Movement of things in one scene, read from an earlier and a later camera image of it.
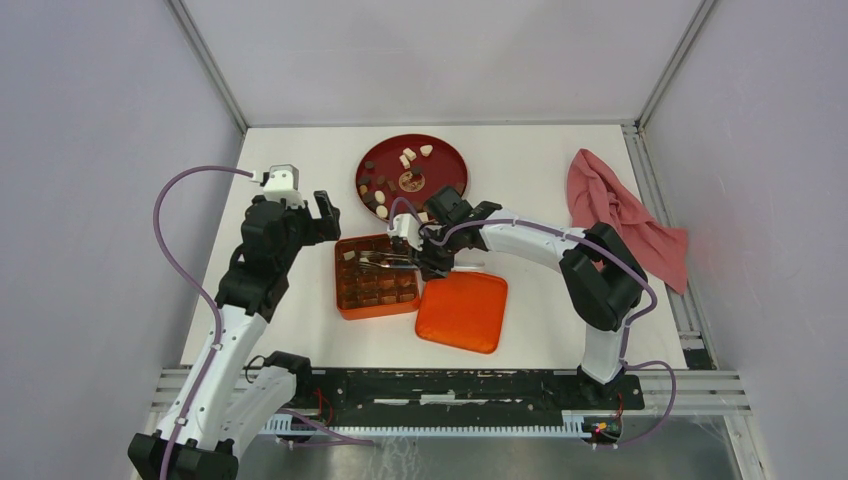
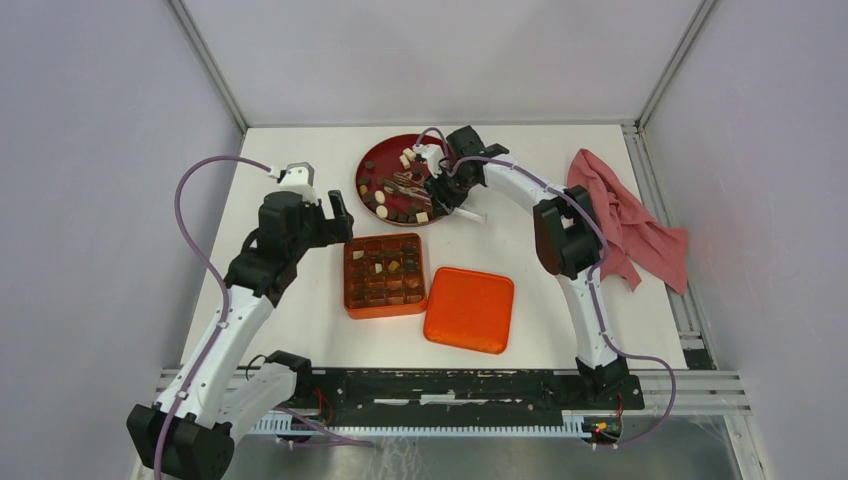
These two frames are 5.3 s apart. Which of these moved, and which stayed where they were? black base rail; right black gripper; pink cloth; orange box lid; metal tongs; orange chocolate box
Moved: right black gripper; metal tongs
Stayed: black base rail; orange chocolate box; orange box lid; pink cloth
